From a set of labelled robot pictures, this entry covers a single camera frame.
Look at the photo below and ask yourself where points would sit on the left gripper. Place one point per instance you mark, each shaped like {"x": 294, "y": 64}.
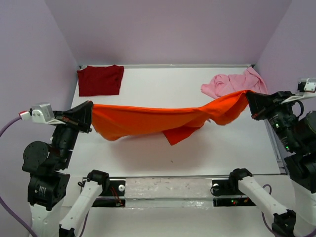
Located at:
{"x": 82, "y": 112}

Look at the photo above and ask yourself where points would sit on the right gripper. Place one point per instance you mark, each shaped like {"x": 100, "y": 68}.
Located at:
{"x": 260, "y": 103}

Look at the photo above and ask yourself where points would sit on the orange t-shirt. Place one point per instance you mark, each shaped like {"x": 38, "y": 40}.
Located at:
{"x": 113, "y": 122}

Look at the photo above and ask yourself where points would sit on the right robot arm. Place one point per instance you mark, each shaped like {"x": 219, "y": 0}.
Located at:
{"x": 288, "y": 207}

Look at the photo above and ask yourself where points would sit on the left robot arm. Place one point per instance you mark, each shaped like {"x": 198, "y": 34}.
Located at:
{"x": 45, "y": 163}

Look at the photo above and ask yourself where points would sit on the dark red folded t-shirt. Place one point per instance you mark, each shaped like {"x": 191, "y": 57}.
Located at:
{"x": 100, "y": 81}

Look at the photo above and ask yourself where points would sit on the pink t-shirt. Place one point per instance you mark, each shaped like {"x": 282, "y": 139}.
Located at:
{"x": 221, "y": 84}

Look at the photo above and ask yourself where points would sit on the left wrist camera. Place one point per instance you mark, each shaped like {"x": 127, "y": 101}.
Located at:
{"x": 40, "y": 113}

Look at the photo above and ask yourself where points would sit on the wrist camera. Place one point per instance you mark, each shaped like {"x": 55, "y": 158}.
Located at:
{"x": 40, "y": 113}
{"x": 306, "y": 87}

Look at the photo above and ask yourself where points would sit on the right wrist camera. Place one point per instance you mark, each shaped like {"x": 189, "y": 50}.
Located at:
{"x": 306, "y": 87}

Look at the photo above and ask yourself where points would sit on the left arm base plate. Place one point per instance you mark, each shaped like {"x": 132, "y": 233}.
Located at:
{"x": 113, "y": 195}

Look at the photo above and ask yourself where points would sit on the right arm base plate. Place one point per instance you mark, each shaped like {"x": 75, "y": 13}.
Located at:
{"x": 225, "y": 196}

